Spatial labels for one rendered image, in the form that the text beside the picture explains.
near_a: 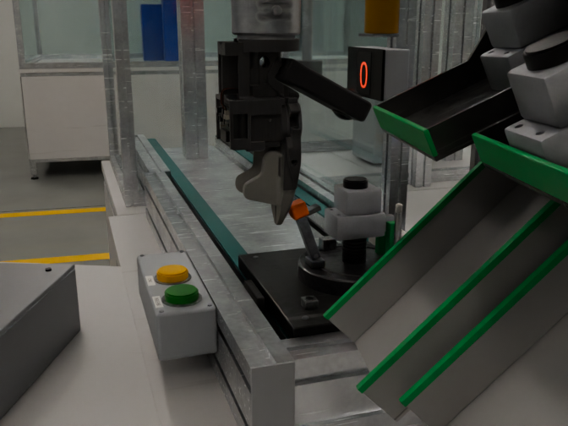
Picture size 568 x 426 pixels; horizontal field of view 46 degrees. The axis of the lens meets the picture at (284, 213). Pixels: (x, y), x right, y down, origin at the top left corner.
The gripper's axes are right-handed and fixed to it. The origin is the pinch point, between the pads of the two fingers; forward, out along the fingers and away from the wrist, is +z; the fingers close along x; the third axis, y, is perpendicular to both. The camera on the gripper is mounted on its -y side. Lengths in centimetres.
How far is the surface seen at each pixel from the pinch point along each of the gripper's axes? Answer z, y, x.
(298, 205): -1.0, -1.5, 1.0
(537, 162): -14.9, 0.0, 43.5
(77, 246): 107, 25, -318
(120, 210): 20, 14, -79
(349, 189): -2.5, -7.8, 1.2
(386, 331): 4.7, -2.1, 23.5
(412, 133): -14.2, -0.1, 29.6
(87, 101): 44, 8, -503
